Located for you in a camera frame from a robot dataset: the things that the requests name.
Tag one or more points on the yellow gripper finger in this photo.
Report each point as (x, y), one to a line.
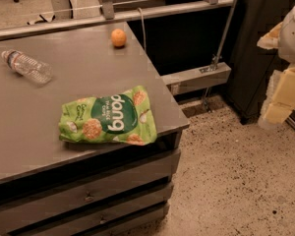
(280, 98)
(271, 39)

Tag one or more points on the orange fruit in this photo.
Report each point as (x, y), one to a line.
(118, 38)

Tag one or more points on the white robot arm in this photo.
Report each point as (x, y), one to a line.
(286, 49)

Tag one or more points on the green rice chip bag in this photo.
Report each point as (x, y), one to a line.
(120, 118)

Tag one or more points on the dark cabinet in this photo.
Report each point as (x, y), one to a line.
(251, 66)

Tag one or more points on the clear plastic water bottle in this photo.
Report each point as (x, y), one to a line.
(34, 70)

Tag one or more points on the grey drawer cabinet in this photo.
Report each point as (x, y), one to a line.
(48, 188)

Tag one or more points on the metal frame rail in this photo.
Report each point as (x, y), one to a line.
(216, 73)

